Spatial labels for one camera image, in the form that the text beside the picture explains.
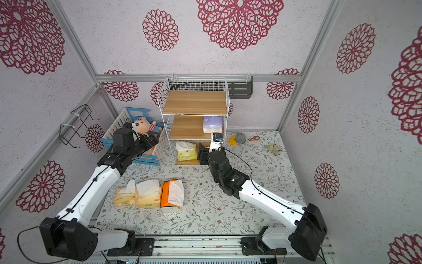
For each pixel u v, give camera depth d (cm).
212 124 82
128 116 109
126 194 83
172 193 84
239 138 109
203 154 63
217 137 59
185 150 100
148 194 85
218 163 51
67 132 73
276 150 105
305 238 38
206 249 74
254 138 117
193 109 73
